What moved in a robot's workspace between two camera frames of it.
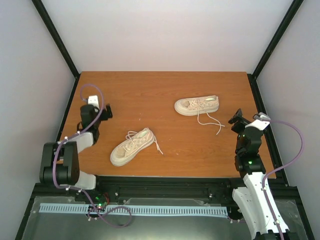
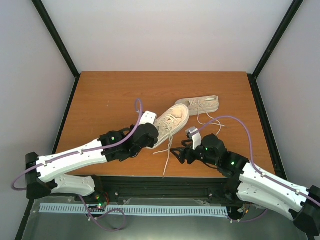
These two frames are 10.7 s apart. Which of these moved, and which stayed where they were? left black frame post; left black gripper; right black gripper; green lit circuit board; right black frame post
Moved: right black gripper; left black gripper
Stayed: left black frame post; green lit circuit board; right black frame post
